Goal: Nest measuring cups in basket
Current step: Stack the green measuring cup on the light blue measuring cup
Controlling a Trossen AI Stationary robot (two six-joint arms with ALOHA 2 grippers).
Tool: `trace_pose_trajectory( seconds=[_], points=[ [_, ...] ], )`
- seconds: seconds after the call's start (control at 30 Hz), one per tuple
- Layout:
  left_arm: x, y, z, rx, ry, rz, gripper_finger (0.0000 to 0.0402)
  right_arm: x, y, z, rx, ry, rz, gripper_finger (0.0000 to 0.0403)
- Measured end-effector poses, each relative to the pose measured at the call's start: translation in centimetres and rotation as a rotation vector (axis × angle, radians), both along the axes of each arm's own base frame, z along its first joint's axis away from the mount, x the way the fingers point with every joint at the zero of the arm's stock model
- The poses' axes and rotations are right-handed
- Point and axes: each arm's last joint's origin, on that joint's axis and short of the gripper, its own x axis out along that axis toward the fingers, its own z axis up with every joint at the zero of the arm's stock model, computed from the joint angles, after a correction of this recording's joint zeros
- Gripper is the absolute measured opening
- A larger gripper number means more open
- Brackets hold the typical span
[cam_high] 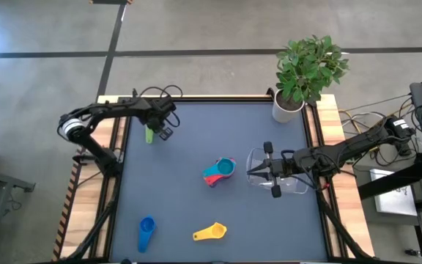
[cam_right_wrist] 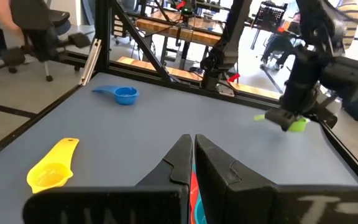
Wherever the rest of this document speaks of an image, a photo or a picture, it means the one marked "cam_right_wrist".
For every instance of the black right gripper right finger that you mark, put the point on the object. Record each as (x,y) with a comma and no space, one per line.
(244,199)

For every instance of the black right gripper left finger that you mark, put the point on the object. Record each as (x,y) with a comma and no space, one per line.
(154,202)

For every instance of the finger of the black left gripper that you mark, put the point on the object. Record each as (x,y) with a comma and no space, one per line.
(283,118)
(326,116)

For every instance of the green plastic measuring cup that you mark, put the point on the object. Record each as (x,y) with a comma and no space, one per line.
(300,126)

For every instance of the orange plastic measuring cup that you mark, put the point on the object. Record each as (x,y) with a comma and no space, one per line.
(193,193)

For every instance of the yellow plastic measuring cup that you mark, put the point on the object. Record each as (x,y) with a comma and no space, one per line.
(51,175)

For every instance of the blue plastic measuring cup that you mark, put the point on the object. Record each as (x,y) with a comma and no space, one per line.
(126,95)

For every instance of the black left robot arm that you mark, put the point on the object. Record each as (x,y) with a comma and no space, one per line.
(306,62)

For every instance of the red tag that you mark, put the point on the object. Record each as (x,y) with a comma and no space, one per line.
(234,77)

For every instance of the black mesh crate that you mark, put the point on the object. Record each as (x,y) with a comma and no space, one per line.
(270,14)

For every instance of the wooden low bench plank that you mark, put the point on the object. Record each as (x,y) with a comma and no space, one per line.
(148,64)

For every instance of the wooden workbench top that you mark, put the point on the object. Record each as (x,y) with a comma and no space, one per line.
(166,28)

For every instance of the silver aluminium extrusion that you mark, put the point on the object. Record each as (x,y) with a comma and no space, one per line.
(90,62)

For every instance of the black office chair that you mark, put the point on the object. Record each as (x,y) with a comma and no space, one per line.
(42,34)

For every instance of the black table frame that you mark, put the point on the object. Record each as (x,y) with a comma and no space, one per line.
(102,37)

